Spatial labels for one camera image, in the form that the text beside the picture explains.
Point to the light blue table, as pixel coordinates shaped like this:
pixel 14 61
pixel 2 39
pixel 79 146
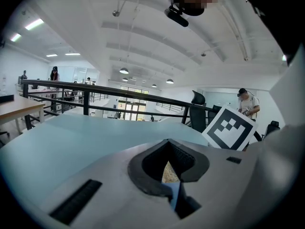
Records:
pixel 83 139

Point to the black office chair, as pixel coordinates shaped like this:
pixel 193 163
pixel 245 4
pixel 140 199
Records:
pixel 214 114
pixel 199 113
pixel 271 128

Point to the glass window wall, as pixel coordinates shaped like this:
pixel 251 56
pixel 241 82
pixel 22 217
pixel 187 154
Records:
pixel 132 105

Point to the black head-mounted camera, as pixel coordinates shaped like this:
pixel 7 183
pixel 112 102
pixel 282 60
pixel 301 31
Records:
pixel 177 17

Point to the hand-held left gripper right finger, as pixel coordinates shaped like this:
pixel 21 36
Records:
pixel 219 175

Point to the black curved railing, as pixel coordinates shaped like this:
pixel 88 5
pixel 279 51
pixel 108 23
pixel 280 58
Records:
pixel 86 102

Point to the dark pendant lamp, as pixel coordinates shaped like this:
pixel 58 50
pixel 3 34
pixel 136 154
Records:
pixel 169 81
pixel 125 79
pixel 124 70
pixel 154 85

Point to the black box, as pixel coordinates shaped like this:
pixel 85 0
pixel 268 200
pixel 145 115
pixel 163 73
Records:
pixel 6 98

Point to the yellow sponge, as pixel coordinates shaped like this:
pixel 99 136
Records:
pixel 170 173

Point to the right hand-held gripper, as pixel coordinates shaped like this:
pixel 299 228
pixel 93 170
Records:
pixel 228 130

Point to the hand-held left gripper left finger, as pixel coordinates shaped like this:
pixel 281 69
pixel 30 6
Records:
pixel 107 175

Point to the person's black clothing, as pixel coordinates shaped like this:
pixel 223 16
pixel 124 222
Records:
pixel 281 13

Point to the wooden desk with white frame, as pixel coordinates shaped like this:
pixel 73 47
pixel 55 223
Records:
pixel 16 106

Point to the ceiling strip light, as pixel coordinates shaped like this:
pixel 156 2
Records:
pixel 34 24
pixel 72 54
pixel 51 55
pixel 16 37

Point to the big blue plate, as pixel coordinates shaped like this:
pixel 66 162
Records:
pixel 175 193

